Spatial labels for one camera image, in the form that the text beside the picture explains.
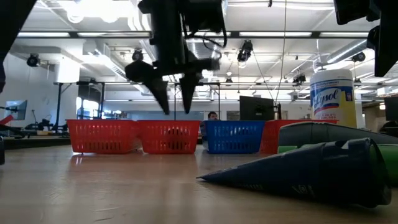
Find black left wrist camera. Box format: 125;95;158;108
183;0;228;34

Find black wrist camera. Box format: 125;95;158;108
334;0;381;26
183;0;228;34

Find black ceiling camera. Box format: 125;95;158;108
292;73;307;85
131;49;145;62
236;40;254;63
26;54;42;68

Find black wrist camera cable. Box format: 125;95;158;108
183;18;229;60

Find dark blue cone bag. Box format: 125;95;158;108
196;138;393;209

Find grey wall monitor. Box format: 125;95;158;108
5;99;28;121

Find person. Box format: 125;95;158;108
200;111;219;141

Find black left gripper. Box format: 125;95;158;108
124;0;221;116

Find black background stand frame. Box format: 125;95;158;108
53;81;106;132

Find black background rig frame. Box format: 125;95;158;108
173;82;221;121

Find red plastic mesh basket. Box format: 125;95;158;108
67;119;142;155
136;119;202;156
259;119;338;156

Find black computer monitor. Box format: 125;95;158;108
384;96;398;121
239;95;276;121

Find red background object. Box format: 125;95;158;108
0;114;15;126

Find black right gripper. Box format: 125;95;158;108
366;0;398;78

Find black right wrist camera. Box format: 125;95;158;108
334;0;381;26

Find dark green flat object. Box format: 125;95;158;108
278;121;398;147

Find black overhead beam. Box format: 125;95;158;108
17;30;371;39

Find blue plastic mesh basket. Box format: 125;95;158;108
200;120;266;155

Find dark background table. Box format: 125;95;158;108
0;135;72;150

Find Lysol wipes canister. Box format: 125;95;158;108
310;68;358;129

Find thin hanging cable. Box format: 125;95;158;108
274;0;287;105

